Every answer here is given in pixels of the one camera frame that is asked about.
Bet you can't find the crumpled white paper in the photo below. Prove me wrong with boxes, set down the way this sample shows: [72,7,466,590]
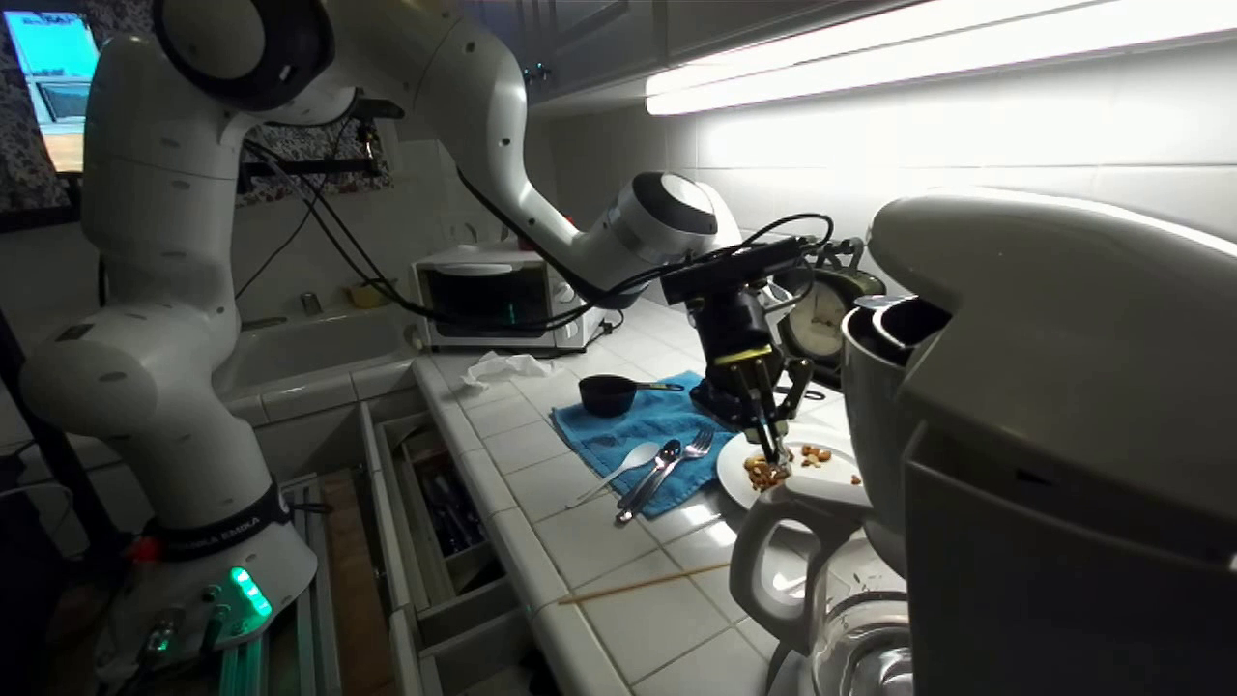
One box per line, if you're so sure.
[456,346,551,392]

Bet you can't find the white coffee maker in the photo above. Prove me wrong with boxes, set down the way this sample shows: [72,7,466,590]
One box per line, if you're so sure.
[838,194,1237,696]

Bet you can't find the glass coffee carafe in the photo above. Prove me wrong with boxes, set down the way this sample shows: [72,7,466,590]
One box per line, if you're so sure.
[726,479,921,696]

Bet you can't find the computer monitor screen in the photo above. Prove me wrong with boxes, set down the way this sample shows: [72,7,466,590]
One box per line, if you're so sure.
[0,7,103,176]

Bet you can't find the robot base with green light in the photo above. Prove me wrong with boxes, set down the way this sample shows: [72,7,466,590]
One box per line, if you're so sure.
[92,506,319,696]

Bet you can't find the white plate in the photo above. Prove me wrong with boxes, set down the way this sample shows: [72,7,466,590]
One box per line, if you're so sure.
[712,417,867,512]

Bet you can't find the thin wooden stick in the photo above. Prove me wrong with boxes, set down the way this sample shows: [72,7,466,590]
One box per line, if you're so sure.
[551,559,733,612]

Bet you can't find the open white drawer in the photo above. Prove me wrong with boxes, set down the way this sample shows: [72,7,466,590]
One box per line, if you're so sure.
[360,399,533,696]

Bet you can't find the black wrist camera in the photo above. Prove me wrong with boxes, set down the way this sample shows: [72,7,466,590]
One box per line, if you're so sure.
[656,239,806,304]

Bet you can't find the speckled granite panel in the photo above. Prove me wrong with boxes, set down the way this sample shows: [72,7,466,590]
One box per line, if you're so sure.
[237,110,398,209]

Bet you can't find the white sink basin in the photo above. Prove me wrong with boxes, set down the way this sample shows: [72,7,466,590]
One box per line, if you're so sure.
[208,304,422,400]

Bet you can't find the blue cloth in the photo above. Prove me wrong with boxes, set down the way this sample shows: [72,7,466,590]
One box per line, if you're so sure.
[550,367,746,521]

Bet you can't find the small black pot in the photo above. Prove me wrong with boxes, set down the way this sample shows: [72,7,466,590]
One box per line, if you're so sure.
[576,371,676,421]

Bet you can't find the brown food pieces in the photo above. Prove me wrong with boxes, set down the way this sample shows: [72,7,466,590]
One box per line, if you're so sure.
[739,439,835,498]

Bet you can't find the dark analog kitchen clock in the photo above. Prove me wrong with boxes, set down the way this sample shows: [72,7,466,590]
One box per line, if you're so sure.
[775,237,893,382]

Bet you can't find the under-cabinet light strip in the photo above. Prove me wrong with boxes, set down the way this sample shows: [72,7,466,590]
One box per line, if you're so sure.
[641,0,1237,118]

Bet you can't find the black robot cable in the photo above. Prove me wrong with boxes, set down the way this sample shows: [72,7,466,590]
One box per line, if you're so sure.
[237,130,842,344]

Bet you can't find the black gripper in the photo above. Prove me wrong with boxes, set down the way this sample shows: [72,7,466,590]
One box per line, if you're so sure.
[692,273,820,465]

